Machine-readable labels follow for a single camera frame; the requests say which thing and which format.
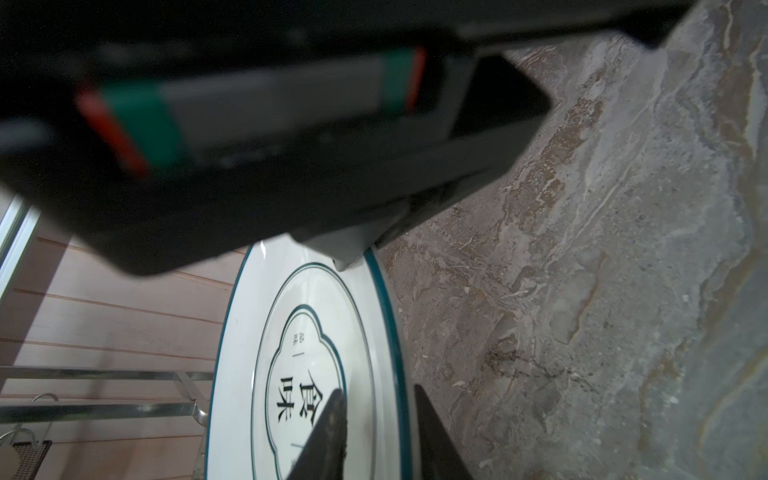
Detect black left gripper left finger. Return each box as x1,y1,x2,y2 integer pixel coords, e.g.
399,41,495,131
288,389,347,480

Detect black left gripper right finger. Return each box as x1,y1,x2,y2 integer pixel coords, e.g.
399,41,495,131
414,384,472,480

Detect white plate green clover motif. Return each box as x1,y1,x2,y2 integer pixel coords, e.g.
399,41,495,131
205,235,421,479

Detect stainless steel dish rack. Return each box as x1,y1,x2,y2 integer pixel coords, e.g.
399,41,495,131
1,379,204,479

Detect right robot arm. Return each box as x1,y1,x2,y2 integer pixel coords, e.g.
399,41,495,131
1,1,692,276

